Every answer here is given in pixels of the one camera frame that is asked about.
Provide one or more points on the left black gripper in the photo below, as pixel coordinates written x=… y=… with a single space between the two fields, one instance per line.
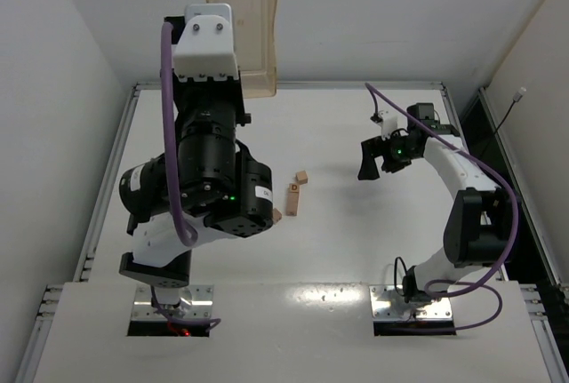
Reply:
x=209 y=88

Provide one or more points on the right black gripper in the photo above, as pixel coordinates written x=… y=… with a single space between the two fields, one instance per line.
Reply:
x=385 y=152

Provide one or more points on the wooden block stack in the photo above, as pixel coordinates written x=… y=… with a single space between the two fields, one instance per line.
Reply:
x=292 y=205

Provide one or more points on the amber transparent plastic container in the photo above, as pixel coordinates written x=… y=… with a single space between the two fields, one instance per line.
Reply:
x=254 y=32

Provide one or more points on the wooden block letter D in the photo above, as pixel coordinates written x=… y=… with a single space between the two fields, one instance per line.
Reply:
x=294 y=190

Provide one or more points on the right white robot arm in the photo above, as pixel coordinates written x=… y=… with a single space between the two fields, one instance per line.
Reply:
x=479 y=225

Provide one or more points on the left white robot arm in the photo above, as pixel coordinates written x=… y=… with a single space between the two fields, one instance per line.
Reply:
x=206 y=185

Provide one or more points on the wooden cube far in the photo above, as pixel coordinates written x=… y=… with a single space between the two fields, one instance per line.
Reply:
x=301 y=177

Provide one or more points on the small wooden cube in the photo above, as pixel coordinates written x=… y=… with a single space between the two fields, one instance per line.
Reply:
x=276 y=215

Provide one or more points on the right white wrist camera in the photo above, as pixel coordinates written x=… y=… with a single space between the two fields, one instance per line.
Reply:
x=387 y=121

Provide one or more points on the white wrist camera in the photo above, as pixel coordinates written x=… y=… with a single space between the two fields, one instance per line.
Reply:
x=209 y=43
x=387 y=121

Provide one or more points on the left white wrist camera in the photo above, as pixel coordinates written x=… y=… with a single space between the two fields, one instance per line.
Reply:
x=209 y=43

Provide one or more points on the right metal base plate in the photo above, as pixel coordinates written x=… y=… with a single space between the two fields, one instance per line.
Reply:
x=388 y=306

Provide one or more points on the metal base plate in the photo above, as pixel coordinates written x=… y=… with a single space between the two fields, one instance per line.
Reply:
x=388 y=306
x=195 y=304

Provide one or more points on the black wall cable white plug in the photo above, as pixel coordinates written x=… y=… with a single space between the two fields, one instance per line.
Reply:
x=520 y=93

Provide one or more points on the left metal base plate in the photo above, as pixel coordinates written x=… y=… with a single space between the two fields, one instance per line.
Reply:
x=195 y=304

